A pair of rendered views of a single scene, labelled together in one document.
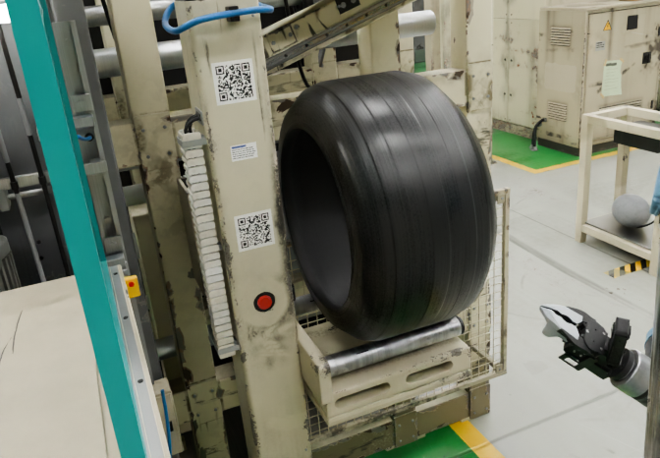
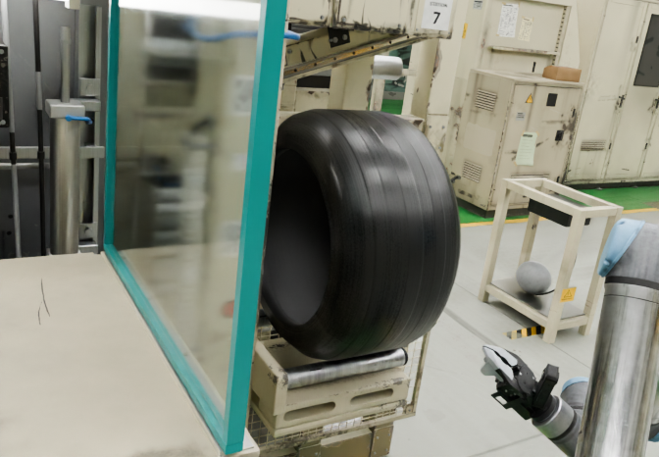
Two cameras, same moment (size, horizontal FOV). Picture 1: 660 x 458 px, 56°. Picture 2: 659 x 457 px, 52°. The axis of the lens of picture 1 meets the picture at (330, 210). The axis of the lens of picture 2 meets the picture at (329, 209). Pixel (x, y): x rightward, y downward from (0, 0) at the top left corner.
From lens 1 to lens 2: 0.27 m
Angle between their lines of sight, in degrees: 11
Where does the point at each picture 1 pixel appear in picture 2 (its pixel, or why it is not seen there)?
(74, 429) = (139, 385)
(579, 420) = not seen: outside the picture
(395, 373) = (342, 394)
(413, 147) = (402, 185)
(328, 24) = (318, 54)
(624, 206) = (528, 273)
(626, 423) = not seen: outside the picture
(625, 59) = (540, 133)
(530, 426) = not seen: outside the picture
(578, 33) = (503, 101)
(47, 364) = (89, 330)
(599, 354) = (529, 395)
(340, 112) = (339, 141)
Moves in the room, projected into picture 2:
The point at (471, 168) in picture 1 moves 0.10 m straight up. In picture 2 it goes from (448, 212) to (457, 166)
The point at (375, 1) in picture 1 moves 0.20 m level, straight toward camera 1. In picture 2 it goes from (364, 42) to (372, 48)
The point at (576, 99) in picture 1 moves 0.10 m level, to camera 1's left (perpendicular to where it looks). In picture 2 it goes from (491, 163) to (481, 162)
